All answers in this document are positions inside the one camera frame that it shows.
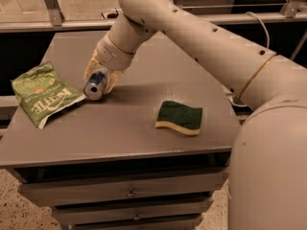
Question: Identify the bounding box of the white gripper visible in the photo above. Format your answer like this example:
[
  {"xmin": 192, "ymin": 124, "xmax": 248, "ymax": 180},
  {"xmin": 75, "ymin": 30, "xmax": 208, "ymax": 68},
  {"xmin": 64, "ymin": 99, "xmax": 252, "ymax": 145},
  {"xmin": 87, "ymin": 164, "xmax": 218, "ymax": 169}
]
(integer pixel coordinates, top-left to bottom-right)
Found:
[{"xmin": 83, "ymin": 34, "xmax": 134, "ymax": 94}]

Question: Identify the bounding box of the silver blue redbull can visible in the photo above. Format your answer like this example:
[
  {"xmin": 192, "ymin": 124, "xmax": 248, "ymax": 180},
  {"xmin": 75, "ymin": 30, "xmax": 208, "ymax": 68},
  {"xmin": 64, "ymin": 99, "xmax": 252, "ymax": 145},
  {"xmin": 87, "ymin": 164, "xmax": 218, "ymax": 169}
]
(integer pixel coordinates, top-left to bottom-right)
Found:
[{"xmin": 83, "ymin": 70, "xmax": 106, "ymax": 101}]

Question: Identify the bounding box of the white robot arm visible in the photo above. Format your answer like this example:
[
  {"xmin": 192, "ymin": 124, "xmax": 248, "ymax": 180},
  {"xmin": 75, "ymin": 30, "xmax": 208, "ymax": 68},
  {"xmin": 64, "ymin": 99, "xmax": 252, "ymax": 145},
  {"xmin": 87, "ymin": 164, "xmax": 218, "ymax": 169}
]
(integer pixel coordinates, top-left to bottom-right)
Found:
[{"xmin": 84, "ymin": 0, "xmax": 307, "ymax": 230}]

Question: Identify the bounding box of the green jalapeno chip bag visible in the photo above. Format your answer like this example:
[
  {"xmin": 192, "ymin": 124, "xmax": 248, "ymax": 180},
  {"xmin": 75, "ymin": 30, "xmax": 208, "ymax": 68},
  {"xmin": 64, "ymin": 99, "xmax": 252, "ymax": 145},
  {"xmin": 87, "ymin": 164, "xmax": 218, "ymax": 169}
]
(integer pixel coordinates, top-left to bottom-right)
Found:
[{"xmin": 12, "ymin": 62, "xmax": 85, "ymax": 129}]

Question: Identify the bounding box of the green yellow sponge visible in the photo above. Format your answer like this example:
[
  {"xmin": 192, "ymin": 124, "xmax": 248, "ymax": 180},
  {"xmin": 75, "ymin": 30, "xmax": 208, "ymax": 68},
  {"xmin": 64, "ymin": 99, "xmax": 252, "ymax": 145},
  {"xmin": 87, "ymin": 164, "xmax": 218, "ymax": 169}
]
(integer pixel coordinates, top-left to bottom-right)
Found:
[{"xmin": 155, "ymin": 101, "xmax": 202, "ymax": 136}]

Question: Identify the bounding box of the grey drawer cabinet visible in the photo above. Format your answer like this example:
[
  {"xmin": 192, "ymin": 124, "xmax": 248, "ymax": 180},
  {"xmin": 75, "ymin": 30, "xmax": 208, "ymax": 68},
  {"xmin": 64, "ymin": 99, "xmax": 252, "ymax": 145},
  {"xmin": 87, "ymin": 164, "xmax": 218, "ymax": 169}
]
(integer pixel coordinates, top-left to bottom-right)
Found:
[{"xmin": 0, "ymin": 29, "xmax": 242, "ymax": 230}]

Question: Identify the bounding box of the top grey drawer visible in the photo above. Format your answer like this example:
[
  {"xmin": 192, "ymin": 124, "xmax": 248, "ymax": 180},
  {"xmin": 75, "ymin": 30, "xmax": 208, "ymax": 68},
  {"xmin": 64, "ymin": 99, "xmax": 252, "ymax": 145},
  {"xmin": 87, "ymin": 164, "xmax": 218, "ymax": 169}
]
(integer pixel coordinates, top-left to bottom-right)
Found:
[{"xmin": 19, "ymin": 168, "xmax": 228, "ymax": 207}]

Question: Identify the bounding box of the grey drawer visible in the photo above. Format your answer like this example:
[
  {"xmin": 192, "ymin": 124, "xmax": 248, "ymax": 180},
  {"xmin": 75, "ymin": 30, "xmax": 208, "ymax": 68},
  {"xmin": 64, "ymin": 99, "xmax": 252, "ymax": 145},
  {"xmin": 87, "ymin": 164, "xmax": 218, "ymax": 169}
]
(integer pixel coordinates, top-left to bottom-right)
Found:
[
  {"xmin": 53, "ymin": 196, "xmax": 214, "ymax": 225},
  {"xmin": 72, "ymin": 214, "xmax": 202, "ymax": 230},
  {"xmin": 19, "ymin": 168, "xmax": 228, "ymax": 207}
]

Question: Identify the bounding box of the middle grey drawer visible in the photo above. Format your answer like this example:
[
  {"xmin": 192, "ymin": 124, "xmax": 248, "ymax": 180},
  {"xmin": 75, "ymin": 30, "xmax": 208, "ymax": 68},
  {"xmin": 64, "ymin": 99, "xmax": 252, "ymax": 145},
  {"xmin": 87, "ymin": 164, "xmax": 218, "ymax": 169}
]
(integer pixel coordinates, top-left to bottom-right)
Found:
[{"xmin": 53, "ymin": 196, "xmax": 214, "ymax": 225}]

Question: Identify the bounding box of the bottom grey drawer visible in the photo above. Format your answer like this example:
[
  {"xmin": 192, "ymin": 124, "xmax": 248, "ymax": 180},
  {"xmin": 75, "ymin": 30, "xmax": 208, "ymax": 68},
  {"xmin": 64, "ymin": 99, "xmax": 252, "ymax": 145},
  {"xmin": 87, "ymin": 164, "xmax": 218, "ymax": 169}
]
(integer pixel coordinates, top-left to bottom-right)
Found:
[{"xmin": 72, "ymin": 214, "xmax": 202, "ymax": 230}]

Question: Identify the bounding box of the white cable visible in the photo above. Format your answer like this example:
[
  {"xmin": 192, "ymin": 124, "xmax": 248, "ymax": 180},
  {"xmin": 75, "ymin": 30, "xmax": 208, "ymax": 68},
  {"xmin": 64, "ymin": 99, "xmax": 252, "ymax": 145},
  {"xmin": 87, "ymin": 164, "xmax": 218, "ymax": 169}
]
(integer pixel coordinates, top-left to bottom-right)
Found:
[{"xmin": 228, "ymin": 11, "xmax": 272, "ymax": 108}]

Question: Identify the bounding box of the metal railing frame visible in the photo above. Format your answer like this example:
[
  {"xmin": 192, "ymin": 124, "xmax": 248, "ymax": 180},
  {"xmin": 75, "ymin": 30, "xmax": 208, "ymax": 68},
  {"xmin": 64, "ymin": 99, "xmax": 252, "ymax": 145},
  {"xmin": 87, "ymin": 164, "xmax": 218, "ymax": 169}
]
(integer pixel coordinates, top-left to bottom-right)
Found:
[{"xmin": 0, "ymin": 0, "xmax": 307, "ymax": 33}]

